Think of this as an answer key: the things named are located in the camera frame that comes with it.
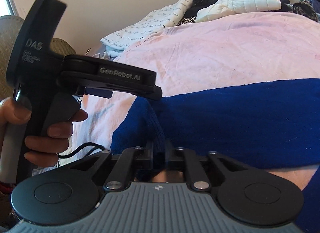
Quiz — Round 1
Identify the blue beaded knit sweater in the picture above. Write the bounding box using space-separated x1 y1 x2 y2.
110 78 320 233

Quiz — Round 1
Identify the person's left hand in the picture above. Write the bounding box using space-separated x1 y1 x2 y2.
0 97 89 168

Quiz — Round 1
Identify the white script print quilt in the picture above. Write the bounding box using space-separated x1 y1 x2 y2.
100 0 193 59

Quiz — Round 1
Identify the pink floral bed sheet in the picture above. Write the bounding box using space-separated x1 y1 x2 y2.
32 11 320 191

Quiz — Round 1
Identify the white quilted puffer jacket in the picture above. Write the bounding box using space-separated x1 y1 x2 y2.
195 0 281 23

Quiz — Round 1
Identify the leopard print garment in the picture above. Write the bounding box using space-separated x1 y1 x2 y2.
292 2 319 22

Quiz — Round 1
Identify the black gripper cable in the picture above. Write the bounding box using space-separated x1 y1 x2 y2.
57 142 106 160

